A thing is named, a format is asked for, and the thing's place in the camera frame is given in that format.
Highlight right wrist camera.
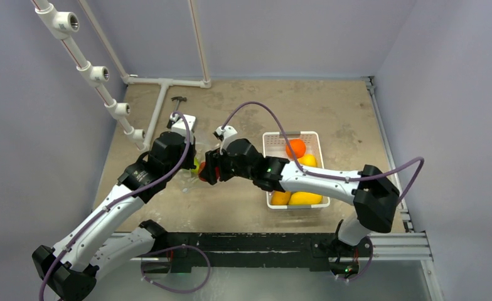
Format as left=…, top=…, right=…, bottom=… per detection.
left=213, top=125, right=238, bottom=147

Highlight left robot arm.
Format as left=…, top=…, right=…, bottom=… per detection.
left=32, top=130, right=196, bottom=300

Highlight green pear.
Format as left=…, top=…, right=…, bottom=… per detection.
left=190, top=157, right=200, bottom=175

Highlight small black hammer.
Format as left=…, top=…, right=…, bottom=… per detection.
left=166, top=96, right=187, bottom=129

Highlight aluminium rail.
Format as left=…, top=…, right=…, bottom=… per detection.
left=362, top=76, right=444, bottom=301

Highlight yellow mango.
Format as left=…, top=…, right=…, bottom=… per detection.
left=287, top=192, right=323, bottom=206

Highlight black base bar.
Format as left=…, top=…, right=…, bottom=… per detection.
left=139, top=220, right=372, bottom=277

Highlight white plastic basket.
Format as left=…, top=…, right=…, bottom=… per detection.
left=263, top=131, right=331, bottom=210

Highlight orange fruit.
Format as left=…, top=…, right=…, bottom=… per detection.
left=286, top=139, right=307, bottom=159

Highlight red dark apple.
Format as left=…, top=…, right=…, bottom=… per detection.
left=198, top=161, right=220, bottom=185

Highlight yellow pear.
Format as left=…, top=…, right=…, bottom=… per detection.
left=297, top=154, right=318, bottom=167

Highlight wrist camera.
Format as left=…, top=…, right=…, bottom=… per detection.
left=167, top=112, right=197, bottom=137
left=213, top=125, right=238, bottom=147

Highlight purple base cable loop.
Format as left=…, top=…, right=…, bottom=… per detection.
left=140, top=245, right=211, bottom=295

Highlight clear zip top bag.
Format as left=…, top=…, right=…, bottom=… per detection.
left=174, top=142, right=211, bottom=193

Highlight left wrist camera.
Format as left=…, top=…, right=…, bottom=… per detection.
left=167, top=112, right=197, bottom=137

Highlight white pvc pipe frame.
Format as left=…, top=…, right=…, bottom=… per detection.
left=31, top=1, right=211, bottom=151

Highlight orange mango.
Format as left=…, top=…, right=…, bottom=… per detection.
left=270, top=191, right=292, bottom=206

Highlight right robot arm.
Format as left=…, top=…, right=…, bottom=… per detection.
left=199, top=139, right=400, bottom=255

